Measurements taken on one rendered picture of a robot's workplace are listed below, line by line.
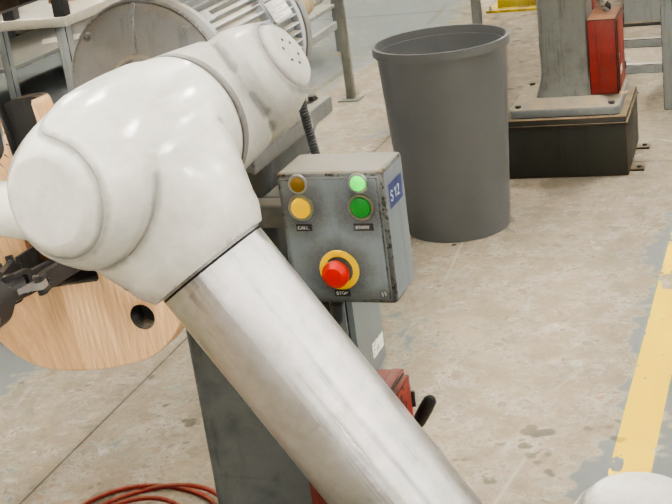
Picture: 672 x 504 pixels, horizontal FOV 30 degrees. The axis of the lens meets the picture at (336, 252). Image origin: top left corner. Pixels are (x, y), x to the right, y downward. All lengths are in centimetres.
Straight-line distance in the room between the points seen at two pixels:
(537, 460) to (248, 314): 225
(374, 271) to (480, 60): 273
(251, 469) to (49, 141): 135
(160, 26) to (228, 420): 74
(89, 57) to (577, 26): 357
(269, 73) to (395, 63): 340
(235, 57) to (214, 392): 117
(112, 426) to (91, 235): 275
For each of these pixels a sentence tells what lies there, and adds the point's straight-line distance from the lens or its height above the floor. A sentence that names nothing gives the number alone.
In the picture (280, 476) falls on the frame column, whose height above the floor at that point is 51.
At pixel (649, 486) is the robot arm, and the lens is 123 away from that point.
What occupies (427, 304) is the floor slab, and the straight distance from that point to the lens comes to 414.
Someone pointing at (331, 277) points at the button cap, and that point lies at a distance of 178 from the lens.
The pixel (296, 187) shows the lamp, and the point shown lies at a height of 110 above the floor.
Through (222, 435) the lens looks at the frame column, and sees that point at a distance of 223.
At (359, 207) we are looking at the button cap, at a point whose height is 107.
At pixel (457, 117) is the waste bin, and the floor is 48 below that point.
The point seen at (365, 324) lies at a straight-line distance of 212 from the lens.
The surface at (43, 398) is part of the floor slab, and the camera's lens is 396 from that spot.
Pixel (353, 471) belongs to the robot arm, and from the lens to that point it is 101.
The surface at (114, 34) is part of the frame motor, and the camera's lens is 185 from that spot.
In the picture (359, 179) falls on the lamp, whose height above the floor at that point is 111.
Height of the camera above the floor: 162
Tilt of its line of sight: 20 degrees down
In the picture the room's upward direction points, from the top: 8 degrees counter-clockwise
